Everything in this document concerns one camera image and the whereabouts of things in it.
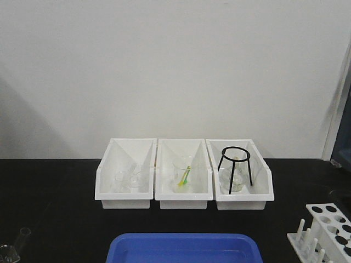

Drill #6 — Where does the clear glass test tube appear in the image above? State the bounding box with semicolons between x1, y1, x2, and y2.
14;227;31;255

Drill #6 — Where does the white test tube rack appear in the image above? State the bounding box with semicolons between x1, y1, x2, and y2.
287;203;350;263

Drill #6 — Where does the clear glass beaker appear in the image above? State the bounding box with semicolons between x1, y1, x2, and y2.
171;156;195;193

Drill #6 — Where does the green plastic spatula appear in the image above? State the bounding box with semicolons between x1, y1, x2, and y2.
183;166;191;185

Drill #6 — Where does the white middle storage bin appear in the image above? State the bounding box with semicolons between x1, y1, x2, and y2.
155;139;213;210

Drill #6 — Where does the white storage bin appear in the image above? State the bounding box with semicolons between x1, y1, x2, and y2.
206;139;274;211
155;139;213;210
94;138;157;210

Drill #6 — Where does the yellow plastic spatula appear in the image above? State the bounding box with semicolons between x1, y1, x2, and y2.
178;169;186;186

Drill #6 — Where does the black metal tripod stand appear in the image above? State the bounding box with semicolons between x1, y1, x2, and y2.
217;146;253;195

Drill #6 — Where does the clear glassware in left bin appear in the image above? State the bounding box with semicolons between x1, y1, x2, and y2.
111;164;149;193

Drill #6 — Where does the white left storage bin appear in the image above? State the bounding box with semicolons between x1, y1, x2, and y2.
94;138;157;210

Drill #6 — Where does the clear glass flask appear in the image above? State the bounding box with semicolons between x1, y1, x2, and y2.
219;158;248;195

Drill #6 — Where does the white right storage bin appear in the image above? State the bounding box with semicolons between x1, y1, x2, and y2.
206;139;274;211

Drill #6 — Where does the blue plastic tray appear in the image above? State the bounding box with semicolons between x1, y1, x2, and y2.
106;233;263;262

